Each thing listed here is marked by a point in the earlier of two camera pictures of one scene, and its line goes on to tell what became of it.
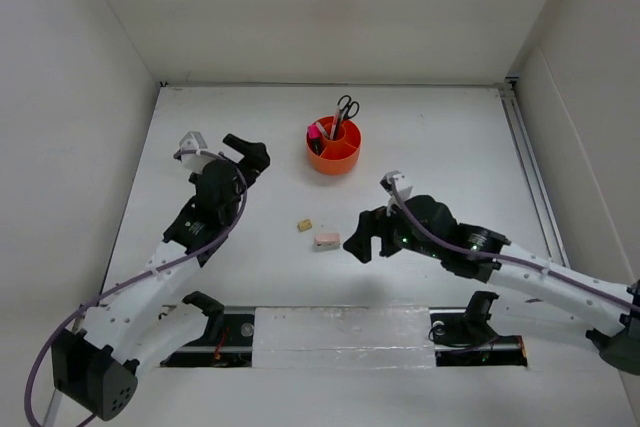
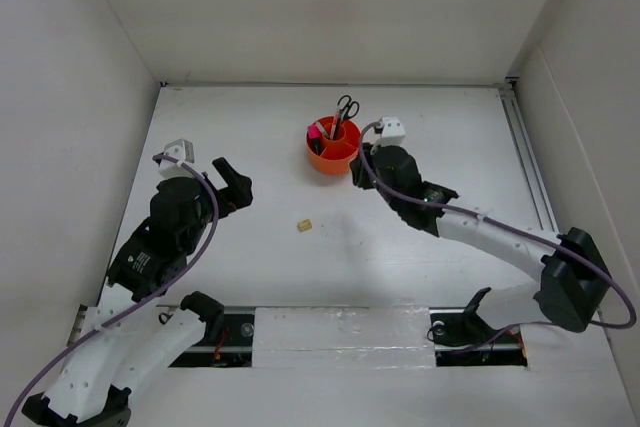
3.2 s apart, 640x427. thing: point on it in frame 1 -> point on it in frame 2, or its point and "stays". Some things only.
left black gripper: x=254 y=162 -> x=238 y=191
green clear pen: x=321 y=129 stays
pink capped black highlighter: x=315 y=139 stays
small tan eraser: x=305 y=224 stays
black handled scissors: x=351 y=109 stays
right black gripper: x=371 y=222 -> x=359 y=174
